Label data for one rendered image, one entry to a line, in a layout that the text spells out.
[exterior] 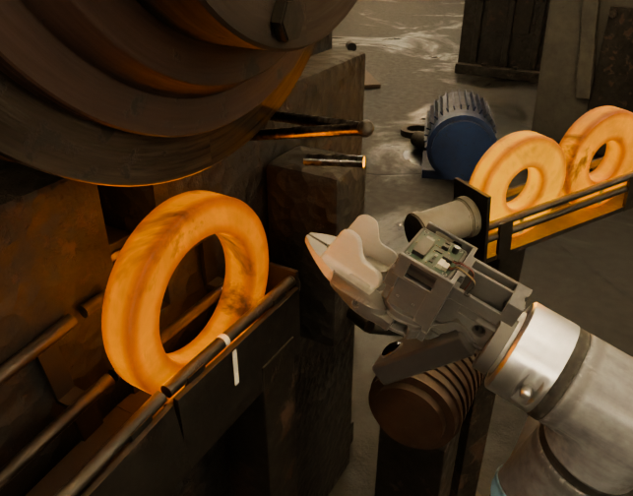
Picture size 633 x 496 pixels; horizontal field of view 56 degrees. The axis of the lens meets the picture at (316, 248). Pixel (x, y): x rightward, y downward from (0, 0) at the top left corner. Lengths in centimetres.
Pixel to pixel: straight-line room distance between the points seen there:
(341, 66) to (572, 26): 237
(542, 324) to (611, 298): 153
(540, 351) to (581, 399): 5
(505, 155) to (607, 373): 39
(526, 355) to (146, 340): 31
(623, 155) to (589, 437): 57
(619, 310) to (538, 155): 118
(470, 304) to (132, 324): 28
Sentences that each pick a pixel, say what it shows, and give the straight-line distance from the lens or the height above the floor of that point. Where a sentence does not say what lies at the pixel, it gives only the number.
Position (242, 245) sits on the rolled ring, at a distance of 55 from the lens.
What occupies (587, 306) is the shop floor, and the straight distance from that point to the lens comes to 199.
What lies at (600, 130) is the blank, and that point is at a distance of 96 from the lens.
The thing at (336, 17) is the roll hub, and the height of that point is 99.
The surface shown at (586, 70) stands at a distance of 310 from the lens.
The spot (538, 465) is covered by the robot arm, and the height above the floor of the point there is 61.
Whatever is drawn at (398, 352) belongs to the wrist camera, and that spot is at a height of 67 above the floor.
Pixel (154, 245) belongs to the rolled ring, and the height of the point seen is 83.
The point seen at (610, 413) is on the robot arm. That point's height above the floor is 70.
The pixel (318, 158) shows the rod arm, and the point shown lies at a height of 87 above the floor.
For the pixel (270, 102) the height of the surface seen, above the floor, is 91.
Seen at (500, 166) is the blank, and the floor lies 75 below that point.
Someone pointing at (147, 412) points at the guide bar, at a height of 71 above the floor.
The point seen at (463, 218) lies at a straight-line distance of 83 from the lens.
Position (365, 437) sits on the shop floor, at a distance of 143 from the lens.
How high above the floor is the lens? 105
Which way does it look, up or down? 30 degrees down
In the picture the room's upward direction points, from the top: straight up
